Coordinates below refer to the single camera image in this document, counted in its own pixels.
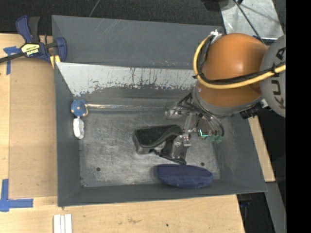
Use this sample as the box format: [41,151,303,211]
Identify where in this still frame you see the black stapler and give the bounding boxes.
[132,124,188,166]

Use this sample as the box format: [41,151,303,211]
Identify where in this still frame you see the dark blue oval cushion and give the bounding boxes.
[155,164,214,189]

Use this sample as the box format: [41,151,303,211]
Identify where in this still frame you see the blue ball with clear rod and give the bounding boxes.
[70,99,171,117]

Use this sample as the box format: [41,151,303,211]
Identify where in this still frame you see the grey metal bin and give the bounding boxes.
[51,15,268,207]

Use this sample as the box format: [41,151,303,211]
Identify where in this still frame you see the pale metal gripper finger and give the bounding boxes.
[179,133,192,164]
[169,135,183,159]

